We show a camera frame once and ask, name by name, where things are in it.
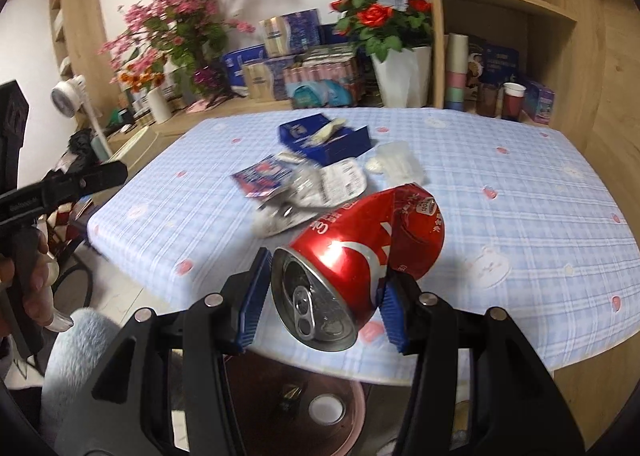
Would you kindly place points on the pink blossom artificial plant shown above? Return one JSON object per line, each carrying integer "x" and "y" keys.
{"x": 175, "y": 1}

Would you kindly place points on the white stick sachet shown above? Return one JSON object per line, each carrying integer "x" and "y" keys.
{"x": 290, "y": 157}

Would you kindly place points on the clear plastic container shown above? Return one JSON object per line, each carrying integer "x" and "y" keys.
{"x": 400, "y": 161}

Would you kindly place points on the person's left hand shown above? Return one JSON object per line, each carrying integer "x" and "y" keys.
{"x": 37, "y": 286}

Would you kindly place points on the blue and gold gift box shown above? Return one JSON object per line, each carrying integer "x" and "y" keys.
{"x": 265, "y": 79}
{"x": 290, "y": 31}

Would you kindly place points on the red rose plant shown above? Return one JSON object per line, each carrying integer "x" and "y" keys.
{"x": 375, "y": 16}

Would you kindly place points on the cream crumpled wrapper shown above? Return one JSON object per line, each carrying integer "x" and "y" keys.
{"x": 322, "y": 131}

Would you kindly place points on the wooden shelf unit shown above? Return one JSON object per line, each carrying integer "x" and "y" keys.
{"x": 430, "y": 11}
{"x": 85, "y": 11}

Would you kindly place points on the small purple printed box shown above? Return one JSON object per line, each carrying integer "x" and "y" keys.
{"x": 539, "y": 104}

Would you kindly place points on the magenta flower bunch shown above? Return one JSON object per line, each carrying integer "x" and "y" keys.
{"x": 210, "y": 81}

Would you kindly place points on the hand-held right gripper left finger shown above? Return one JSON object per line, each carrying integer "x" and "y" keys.
{"x": 250, "y": 301}

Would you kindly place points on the clear plastic wrapper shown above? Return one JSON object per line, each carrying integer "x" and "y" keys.
{"x": 305, "y": 183}

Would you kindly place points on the blue plaid tablecloth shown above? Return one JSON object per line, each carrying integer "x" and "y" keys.
{"x": 500, "y": 216}

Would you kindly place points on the red paper cup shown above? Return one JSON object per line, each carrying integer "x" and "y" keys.
{"x": 513, "y": 104}

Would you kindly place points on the white labelled packet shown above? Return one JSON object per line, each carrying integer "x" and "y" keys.
{"x": 345, "y": 181}

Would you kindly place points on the blue and red snack packet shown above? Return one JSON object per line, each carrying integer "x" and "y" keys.
{"x": 260, "y": 179}

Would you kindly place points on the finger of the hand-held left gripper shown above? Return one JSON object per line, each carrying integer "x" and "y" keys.
{"x": 85, "y": 179}

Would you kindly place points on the white round disc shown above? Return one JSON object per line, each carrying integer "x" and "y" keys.
{"x": 373, "y": 166}

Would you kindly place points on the white flower pot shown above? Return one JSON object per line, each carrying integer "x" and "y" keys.
{"x": 400, "y": 81}

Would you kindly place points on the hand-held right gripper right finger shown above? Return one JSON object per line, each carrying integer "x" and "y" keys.
{"x": 392, "y": 321}

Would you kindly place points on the low wooden cabinet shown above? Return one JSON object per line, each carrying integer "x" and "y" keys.
{"x": 170, "y": 130}

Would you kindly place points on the white desk fan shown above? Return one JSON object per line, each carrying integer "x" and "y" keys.
{"x": 67, "y": 96}

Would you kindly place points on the dark cloth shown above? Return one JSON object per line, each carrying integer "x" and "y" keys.
{"x": 82, "y": 141}

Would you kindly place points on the light blue fluffy cloth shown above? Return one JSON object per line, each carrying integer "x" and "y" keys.
{"x": 75, "y": 361}

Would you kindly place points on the orange artificial flowers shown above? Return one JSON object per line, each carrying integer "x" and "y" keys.
{"x": 142, "y": 76}

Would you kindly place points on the pink-brown trash bin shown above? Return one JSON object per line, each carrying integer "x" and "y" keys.
{"x": 350, "y": 416}

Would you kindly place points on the dark blue printed box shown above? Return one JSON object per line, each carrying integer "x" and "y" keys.
{"x": 500, "y": 61}

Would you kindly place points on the brown cup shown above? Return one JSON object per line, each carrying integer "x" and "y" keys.
{"x": 487, "y": 101}

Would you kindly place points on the stack of pastel cups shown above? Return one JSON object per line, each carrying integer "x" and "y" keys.
{"x": 456, "y": 71}

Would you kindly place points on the white ribbed vase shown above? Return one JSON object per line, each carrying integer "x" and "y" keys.
{"x": 159, "y": 106}

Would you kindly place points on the blue and white tissue pack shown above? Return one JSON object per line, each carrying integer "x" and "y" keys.
{"x": 235, "y": 66}

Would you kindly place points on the pink and teal gift pack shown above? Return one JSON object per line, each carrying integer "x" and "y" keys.
{"x": 320, "y": 84}

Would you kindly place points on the pink cloth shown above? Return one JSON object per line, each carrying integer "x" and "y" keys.
{"x": 202, "y": 106}

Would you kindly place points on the crushed red soda can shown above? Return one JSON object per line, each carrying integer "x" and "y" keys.
{"x": 350, "y": 256}

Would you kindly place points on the blue cardboard box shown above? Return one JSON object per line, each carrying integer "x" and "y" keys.
{"x": 340, "y": 146}

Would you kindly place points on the silver foil wrapper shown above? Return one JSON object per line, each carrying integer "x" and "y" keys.
{"x": 280, "y": 223}

